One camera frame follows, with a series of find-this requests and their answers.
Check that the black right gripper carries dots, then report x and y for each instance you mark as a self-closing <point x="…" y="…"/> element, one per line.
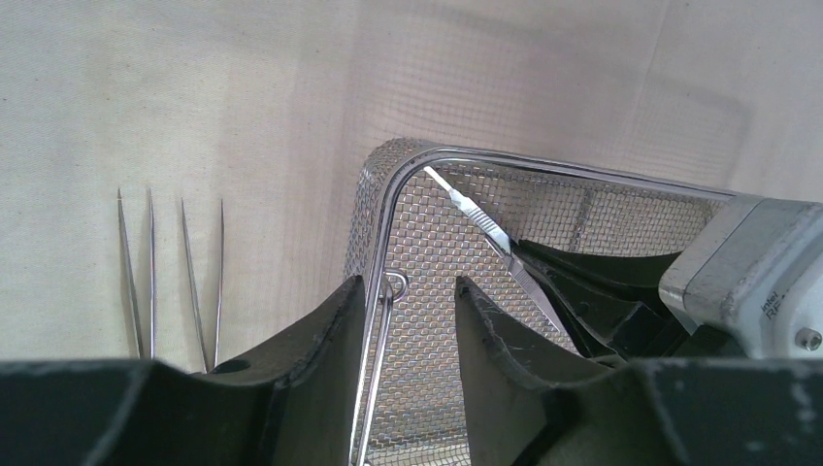
<point x="754" y="272"/>

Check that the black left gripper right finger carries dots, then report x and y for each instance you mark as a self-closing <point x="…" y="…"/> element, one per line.
<point x="530" y="402"/>

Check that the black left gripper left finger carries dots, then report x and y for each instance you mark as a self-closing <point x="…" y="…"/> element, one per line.
<point x="288" y="401"/>

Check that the metal tweezers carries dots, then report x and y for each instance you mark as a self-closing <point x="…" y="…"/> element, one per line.
<point x="145" y="341"/>

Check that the metal surgical instrument tray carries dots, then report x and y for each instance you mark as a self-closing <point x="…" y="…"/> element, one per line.
<point x="409" y="243"/>

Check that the beige cloth wrap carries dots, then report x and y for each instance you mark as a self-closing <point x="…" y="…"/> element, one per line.
<point x="250" y="122"/>

